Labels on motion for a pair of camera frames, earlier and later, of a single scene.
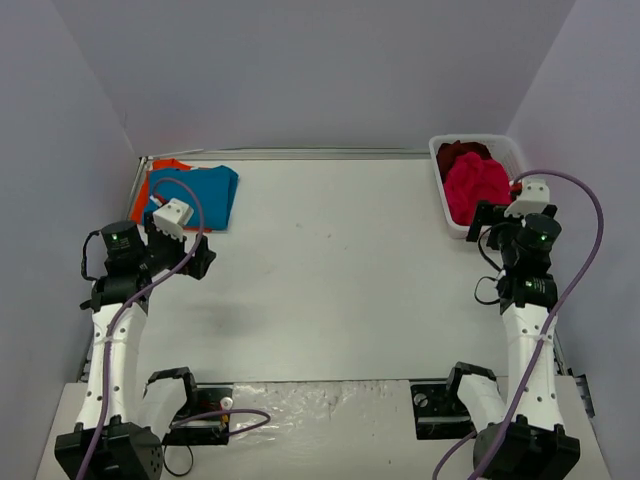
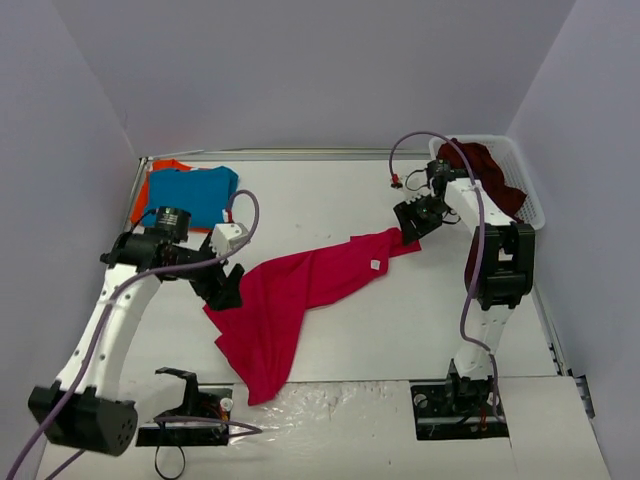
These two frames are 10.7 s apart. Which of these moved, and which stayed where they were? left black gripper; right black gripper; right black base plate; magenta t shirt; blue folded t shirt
Moved: left black gripper; magenta t shirt; right black gripper
Stayed: right black base plate; blue folded t shirt
